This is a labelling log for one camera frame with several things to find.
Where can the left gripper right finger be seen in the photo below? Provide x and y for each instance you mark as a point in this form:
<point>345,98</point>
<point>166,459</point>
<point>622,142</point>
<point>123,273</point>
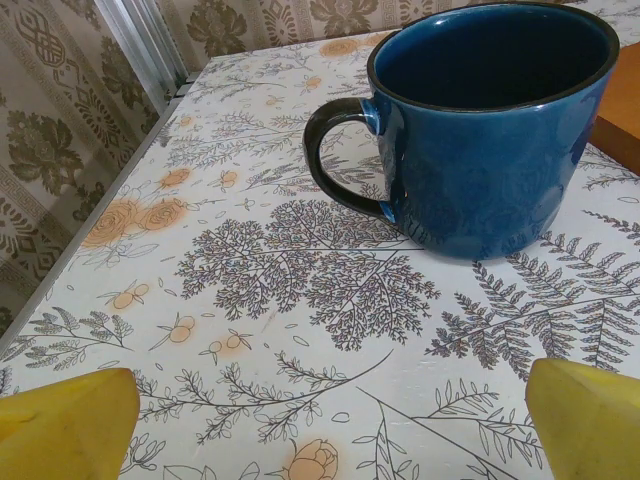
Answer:
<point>590,430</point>

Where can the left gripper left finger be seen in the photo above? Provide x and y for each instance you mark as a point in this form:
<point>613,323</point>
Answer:
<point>60,430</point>

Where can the blue ceramic mug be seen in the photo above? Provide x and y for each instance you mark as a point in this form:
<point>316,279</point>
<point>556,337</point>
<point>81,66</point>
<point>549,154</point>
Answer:
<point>475,175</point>

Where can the gold hook stand wooden base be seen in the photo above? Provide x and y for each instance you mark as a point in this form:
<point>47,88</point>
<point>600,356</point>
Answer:
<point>620,100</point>

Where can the aluminium frame post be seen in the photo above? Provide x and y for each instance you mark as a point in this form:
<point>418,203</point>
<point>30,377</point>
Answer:
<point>145,45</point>

